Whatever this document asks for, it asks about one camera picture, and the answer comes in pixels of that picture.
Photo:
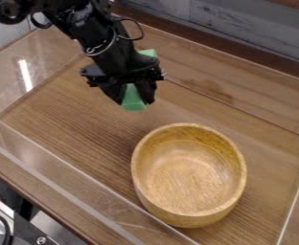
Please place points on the clear acrylic tray wall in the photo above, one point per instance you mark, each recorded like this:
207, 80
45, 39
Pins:
66, 138

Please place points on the green rectangular block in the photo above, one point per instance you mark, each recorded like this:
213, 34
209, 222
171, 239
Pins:
132, 102

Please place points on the brown wooden bowl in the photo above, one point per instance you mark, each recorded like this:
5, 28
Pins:
189, 174

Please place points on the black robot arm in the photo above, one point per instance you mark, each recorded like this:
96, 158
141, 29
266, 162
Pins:
86, 22

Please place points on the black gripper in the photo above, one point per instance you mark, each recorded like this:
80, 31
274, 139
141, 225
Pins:
118, 65

